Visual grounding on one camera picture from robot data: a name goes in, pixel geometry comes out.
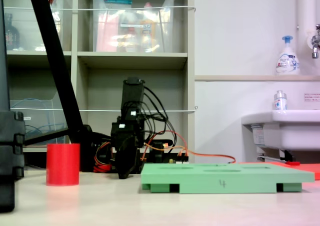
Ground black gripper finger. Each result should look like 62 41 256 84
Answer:
116 138 130 180
127 136 139 176

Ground red cylinder block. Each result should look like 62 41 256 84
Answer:
45 143 81 187

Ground black clamp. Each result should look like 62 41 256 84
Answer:
149 140 174 164

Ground small circuit board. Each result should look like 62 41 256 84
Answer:
168 155 190 165

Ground beige shelf unit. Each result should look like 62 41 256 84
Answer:
0 0 196 171

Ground thin black tripod brace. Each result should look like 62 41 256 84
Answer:
23 127 70 147

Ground clear file holder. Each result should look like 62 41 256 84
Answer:
9 99 70 148

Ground thick black tripod leg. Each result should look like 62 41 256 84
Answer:
26 0 97 173

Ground green board with holes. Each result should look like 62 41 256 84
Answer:
140 162 315 194

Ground orange labelled bottle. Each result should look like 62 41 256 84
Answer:
139 2 158 53

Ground large clear plastic bin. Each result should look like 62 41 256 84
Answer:
91 0 176 53

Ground notched black stack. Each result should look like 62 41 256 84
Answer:
0 110 26 213

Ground small clear plastic bin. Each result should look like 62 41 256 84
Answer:
3 0 65 52

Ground dark glass bottle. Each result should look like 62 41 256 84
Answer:
4 13 21 51

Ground small clear bottle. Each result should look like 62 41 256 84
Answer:
273 90 288 111

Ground white sink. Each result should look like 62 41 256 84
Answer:
241 109 320 152

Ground white pump soap bottle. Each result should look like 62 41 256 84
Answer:
275 35 301 76

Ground red flat mat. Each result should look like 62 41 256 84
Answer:
238 161 320 181

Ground metal faucet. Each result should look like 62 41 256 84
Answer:
310 24 320 60

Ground red wire bundle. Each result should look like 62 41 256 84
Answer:
93 141 113 173

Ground black wire bundle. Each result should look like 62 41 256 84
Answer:
124 85 176 146

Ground orange cable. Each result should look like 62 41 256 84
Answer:
141 130 237 164

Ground blue cable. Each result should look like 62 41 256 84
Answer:
10 98 66 139

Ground dark grey post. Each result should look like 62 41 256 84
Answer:
0 0 11 112

